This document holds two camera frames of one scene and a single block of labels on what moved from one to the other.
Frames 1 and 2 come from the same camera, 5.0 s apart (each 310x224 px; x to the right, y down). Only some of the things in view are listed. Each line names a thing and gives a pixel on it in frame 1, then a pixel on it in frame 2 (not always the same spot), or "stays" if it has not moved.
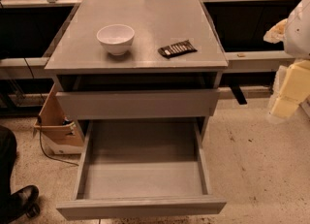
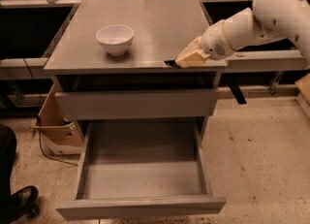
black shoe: [23, 202] stays
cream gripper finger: [295, 88] -> [215, 44]
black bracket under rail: [238, 94] stays
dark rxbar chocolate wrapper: [176, 49] -> [171, 63]
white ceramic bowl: [117, 39] stays
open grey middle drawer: [141, 169] stays
